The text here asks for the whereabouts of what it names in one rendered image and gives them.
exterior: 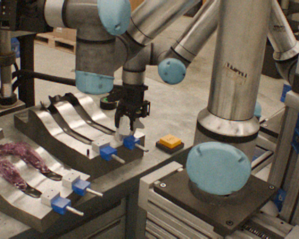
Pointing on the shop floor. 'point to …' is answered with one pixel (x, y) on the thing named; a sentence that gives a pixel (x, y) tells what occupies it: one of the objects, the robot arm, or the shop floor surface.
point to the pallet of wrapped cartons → (60, 33)
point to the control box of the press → (28, 52)
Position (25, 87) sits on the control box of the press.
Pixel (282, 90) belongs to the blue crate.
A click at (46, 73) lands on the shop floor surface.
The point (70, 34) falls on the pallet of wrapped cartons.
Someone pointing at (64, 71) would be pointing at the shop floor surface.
